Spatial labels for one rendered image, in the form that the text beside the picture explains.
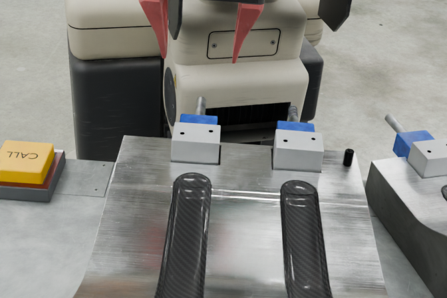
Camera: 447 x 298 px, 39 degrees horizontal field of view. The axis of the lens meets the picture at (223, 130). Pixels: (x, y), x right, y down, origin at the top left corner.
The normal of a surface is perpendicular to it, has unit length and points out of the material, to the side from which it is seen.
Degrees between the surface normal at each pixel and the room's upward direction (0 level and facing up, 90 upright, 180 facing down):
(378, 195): 90
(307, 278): 1
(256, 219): 3
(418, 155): 90
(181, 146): 90
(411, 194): 0
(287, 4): 8
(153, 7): 110
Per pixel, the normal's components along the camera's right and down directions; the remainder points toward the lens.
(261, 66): 0.10, -0.75
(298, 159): -0.06, 0.55
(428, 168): 0.26, 0.55
